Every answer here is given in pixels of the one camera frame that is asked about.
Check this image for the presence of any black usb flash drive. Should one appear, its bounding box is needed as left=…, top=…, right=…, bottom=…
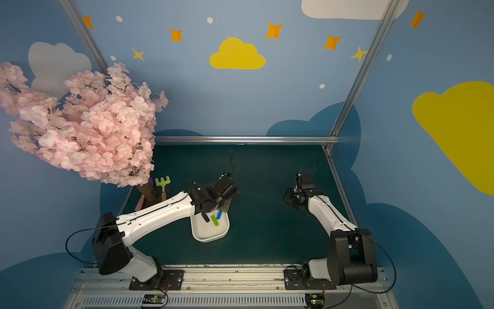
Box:
left=201, top=212, right=210, bottom=223

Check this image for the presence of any green usb flash drive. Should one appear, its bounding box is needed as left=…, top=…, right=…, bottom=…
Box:
left=210, top=215, right=219, bottom=227

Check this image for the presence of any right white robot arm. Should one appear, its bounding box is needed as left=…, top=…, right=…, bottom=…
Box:
left=283, top=187, right=378, bottom=286

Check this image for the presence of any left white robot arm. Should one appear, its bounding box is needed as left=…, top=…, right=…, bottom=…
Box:
left=92, top=176, right=237, bottom=290

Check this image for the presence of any white oval storage box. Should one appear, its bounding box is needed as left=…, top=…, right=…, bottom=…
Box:
left=190, top=210, right=230, bottom=243

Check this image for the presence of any green toy rake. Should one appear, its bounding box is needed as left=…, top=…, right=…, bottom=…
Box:
left=154, top=176, right=171, bottom=201

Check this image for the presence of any right green circuit board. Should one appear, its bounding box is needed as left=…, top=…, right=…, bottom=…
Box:
left=304, top=294, right=325, bottom=309

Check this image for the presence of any green circuit board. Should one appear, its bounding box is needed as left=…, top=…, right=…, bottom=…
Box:
left=142, top=294, right=167, bottom=307
left=304, top=294, right=325, bottom=309

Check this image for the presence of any left green circuit board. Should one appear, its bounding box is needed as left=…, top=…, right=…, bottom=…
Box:
left=142, top=294, right=167, bottom=307

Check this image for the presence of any pink cherry blossom tree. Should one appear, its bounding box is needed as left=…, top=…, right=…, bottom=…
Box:
left=1, top=62, right=168, bottom=187

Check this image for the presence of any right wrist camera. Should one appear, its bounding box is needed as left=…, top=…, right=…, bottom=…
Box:
left=295, top=172, right=315, bottom=192

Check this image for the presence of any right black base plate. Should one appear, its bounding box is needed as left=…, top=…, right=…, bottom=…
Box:
left=283, top=267, right=337, bottom=290

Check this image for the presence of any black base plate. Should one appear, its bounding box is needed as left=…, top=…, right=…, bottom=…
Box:
left=129, top=269, right=185, bottom=291
left=283, top=267, right=337, bottom=290

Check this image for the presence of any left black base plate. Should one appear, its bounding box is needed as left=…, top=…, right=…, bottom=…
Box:
left=129, top=269, right=185, bottom=291

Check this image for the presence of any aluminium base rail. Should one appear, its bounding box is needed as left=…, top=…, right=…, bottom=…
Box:
left=65, top=264, right=398, bottom=308

